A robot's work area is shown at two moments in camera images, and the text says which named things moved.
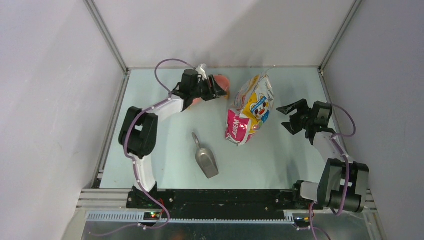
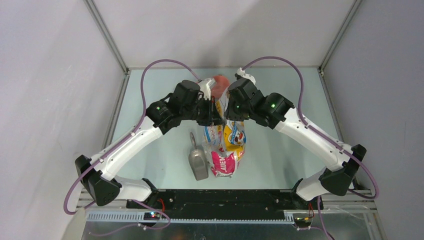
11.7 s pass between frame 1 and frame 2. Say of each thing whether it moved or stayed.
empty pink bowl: stayed
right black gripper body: moved
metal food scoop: moved
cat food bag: moved
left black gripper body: moved
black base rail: stayed
